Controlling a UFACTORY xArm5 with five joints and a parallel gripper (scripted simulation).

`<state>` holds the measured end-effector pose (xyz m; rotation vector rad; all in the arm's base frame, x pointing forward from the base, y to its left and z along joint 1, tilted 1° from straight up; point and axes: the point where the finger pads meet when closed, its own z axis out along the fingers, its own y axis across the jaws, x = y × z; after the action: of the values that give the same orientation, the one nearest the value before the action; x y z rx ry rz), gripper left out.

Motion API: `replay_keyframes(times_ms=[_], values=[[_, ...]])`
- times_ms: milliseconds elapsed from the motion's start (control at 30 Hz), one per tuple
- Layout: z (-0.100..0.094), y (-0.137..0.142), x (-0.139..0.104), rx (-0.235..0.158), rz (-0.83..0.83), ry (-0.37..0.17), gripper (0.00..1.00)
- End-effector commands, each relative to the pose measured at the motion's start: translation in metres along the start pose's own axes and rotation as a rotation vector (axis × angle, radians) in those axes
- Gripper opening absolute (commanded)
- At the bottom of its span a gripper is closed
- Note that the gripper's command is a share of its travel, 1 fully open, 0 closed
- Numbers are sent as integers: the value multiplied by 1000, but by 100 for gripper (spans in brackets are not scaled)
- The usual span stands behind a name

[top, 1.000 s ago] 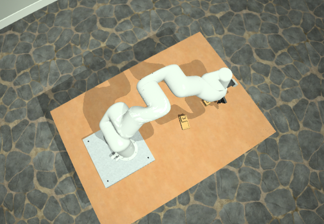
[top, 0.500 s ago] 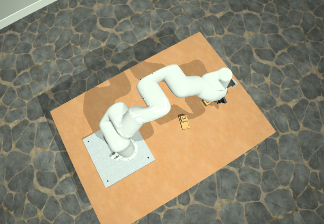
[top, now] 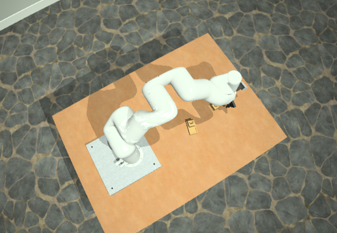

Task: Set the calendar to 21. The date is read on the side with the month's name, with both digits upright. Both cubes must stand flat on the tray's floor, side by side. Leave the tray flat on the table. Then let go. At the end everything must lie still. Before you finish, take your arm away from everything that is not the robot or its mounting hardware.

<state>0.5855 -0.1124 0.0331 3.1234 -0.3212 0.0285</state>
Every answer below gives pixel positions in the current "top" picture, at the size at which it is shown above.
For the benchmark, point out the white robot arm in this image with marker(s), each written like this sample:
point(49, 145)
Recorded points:
point(130, 129)

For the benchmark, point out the tan wooden number cube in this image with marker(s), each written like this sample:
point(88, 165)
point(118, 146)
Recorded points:
point(191, 123)
point(214, 107)

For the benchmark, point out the tan wooden calendar tray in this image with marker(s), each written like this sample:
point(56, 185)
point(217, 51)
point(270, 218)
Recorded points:
point(192, 130)

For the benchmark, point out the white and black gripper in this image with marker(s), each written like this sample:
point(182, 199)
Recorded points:
point(232, 104)

